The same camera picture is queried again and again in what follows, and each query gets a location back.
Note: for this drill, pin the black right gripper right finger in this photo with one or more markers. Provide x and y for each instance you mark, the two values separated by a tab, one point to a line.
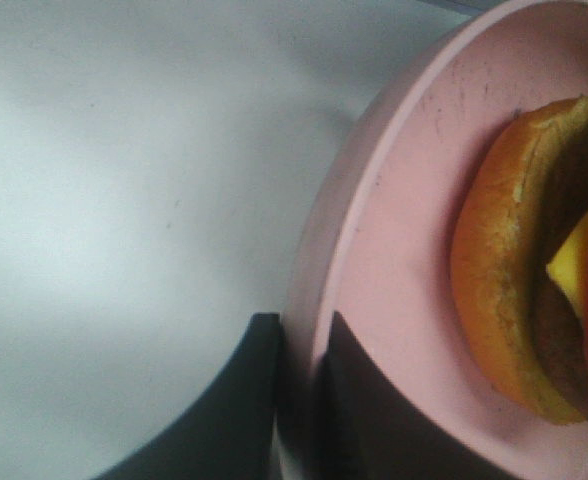
366	429

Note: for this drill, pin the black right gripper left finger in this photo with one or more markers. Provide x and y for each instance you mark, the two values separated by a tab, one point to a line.
227	432

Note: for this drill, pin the pink round plate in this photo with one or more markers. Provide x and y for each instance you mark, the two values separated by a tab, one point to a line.
376	244

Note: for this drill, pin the toy burger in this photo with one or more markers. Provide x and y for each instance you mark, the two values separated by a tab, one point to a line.
520	217

